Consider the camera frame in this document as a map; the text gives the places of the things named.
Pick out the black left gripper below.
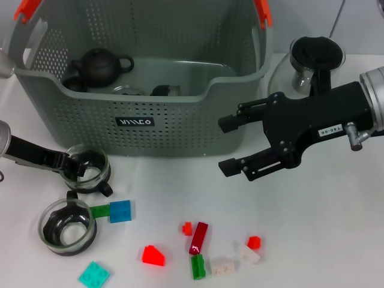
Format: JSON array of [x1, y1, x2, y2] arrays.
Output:
[[8, 134, 87, 181]]

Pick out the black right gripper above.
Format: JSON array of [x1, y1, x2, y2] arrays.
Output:
[[217, 80, 375, 182]]

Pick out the grey perforated storage bin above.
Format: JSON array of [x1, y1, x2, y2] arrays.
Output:
[[1, 0, 273, 157]]

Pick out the green toy brick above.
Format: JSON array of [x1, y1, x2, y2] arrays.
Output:
[[191, 253, 207, 281], [89, 203, 111, 219]]

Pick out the blue toy brick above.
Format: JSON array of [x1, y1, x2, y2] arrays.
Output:
[[108, 200, 132, 224]]

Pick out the dark red long brick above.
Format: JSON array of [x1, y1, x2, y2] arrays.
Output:
[[189, 221, 209, 256]]

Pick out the black clay teapot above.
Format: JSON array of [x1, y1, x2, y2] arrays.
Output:
[[70, 47, 134, 88]]

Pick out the teal flat toy plate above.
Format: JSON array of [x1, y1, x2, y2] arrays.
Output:
[[78, 260, 111, 287]]

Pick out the white toy brick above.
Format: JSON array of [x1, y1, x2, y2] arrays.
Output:
[[234, 241, 261, 265], [209, 258, 236, 276]]

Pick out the red sloped toy brick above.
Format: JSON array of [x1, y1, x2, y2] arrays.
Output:
[[142, 245, 166, 267]]

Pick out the glass teapot black lid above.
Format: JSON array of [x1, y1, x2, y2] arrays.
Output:
[[268, 35, 346, 101]]

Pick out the right gripper cable connector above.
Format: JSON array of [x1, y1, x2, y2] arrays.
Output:
[[344, 121, 379, 151]]

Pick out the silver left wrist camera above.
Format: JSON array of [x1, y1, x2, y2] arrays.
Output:
[[0, 47, 16, 80]]

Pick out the thin grey wall cable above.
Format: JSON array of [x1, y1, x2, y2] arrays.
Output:
[[329, 0, 345, 38]]

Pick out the orange bin handle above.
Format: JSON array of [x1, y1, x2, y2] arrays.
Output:
[[14, 0, 273, 29]]

